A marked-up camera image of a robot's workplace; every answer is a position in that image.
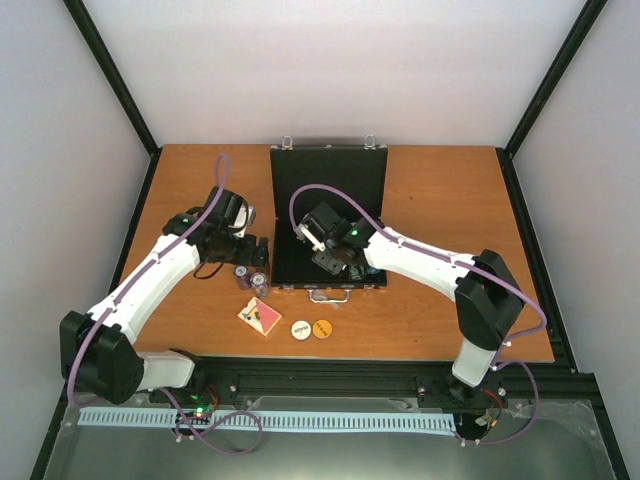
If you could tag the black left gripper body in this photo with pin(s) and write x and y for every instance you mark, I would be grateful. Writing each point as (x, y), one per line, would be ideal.
(238, 255)

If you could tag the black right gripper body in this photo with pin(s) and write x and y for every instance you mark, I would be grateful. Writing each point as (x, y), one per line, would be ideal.
(335, 265)

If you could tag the green poker chip stack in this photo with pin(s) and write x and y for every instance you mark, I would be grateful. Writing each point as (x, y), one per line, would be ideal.
(356, 273)

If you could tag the red playing card deck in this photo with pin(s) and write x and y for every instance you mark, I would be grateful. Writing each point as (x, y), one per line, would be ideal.
(259, 316)

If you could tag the orange blind button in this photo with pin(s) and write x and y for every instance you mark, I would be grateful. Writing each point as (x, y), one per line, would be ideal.
(322, 329)

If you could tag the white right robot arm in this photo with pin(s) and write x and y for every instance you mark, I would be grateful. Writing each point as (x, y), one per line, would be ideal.
(485, 309)

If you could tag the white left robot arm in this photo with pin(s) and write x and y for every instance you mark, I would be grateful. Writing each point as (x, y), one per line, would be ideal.
(97, 348)

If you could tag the black poker set case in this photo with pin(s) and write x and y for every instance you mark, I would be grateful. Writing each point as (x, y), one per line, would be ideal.
(357, 171)

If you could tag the purple poker chip stack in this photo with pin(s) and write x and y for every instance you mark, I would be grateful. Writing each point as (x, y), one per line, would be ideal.
(242, 277)

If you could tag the clear wrapped chip stack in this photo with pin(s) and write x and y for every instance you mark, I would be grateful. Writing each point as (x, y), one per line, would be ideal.
(260, 285)

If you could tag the white dealer button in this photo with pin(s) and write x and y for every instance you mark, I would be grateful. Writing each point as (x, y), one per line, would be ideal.
(301, 330)

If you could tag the light blue cable duct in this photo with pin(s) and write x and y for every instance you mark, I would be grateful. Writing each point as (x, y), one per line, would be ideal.
(271, 421)

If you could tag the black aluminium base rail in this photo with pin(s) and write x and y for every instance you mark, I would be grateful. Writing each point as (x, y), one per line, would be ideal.
(431, 384)

